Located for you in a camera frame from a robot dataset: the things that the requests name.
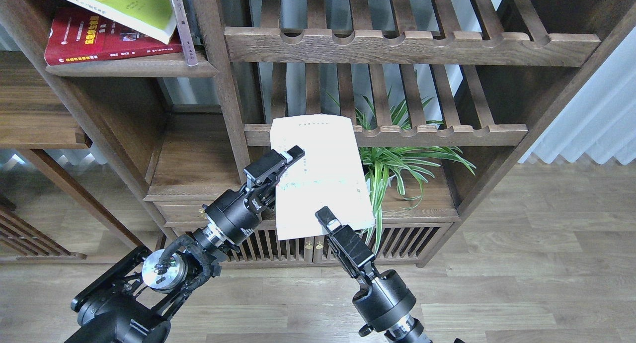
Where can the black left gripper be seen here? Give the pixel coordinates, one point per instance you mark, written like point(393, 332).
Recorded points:
point(233, 216)

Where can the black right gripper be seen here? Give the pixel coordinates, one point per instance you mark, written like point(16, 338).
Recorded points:
point(383, 300)

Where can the white lavender paperback book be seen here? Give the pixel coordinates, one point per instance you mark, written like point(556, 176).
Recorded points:
point(330, 174)

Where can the yellow green paperback book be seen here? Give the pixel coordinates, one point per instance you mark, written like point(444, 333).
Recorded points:
point(154, 18)

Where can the red paperback book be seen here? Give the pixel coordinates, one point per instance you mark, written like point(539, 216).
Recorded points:
point(78, 35)

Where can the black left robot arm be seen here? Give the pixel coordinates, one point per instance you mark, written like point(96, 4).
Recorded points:
point(135, 299)

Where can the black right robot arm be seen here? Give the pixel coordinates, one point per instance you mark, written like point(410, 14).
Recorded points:
point(384, 301)

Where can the white plant pot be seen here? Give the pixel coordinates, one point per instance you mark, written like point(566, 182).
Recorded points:
point(370, 185)

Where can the green spider plant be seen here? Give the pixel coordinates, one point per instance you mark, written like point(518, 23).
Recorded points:
point(381, 162)

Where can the dark wooden bookshelf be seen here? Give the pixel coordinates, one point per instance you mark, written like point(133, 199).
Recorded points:
point(486, 78)

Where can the thin upright book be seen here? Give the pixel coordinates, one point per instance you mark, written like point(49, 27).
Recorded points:
point(185, 36)

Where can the dark wooden slatted bench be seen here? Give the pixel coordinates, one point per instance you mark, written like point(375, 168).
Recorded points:
point(26, 242)

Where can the white curtain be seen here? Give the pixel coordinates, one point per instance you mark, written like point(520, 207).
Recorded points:
point(600, 121)

